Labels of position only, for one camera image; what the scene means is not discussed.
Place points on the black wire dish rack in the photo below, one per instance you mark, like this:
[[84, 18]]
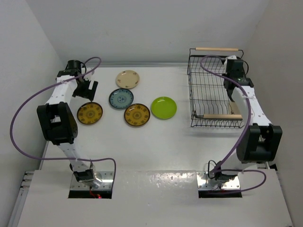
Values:
[[209, 102]]

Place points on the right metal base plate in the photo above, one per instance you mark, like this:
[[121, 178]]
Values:
[[203, 180]]

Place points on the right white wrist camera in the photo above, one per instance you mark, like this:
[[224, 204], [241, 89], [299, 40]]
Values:
[[232, 57]]

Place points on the metal base plate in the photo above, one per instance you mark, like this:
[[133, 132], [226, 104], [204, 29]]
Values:
[[203, 180], [106, 178]]

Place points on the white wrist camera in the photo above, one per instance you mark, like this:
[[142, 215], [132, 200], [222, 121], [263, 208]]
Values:
[[232, 57], [88, 73]]

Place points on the left yellow patterned plate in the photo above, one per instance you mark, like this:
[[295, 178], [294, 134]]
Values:
[[89, 113]]

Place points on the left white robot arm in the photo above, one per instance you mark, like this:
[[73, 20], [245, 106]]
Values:
[[59, 125]]

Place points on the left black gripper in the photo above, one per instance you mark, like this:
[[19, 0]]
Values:
[[86, 93]]

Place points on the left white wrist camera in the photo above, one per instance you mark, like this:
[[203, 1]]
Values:
[[88, 73]]

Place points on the blue patterned plate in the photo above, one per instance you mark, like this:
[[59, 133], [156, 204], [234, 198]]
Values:
[[121, 98]]

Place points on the cream plate with flowers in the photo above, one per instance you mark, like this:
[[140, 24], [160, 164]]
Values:
[[234, 109]]

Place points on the lime green plate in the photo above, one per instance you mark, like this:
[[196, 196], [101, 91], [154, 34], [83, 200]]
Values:
[[164, 108]]

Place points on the middle yellow patterned plate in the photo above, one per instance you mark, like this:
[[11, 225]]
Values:
[[137, 115]]

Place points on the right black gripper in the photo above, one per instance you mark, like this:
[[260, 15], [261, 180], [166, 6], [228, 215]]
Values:
[[225, 74]]

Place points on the yellow patterned plate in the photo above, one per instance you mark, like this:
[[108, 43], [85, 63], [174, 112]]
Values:
[[137, 115], [89, 113]]

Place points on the beige floral plate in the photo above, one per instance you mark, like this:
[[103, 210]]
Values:
[[127, 79]]

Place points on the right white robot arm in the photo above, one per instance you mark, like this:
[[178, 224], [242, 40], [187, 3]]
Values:
[[259, 141]]

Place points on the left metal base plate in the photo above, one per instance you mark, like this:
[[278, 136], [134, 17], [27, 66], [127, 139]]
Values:
[[106, 178]]

